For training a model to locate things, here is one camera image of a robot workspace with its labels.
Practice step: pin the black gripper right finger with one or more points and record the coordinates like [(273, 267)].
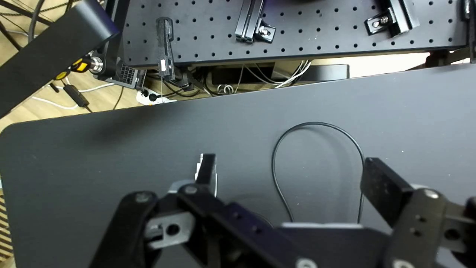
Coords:
[(422, 221)]

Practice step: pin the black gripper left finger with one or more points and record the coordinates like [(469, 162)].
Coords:
[(214, 233)]

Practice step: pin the white power strip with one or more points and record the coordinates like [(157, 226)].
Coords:
[(148, 98)]

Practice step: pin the black perforated breadboard plate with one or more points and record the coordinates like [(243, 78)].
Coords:
[(205, 31)]

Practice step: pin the black table leg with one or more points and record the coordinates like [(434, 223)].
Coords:
[(86, 28)]

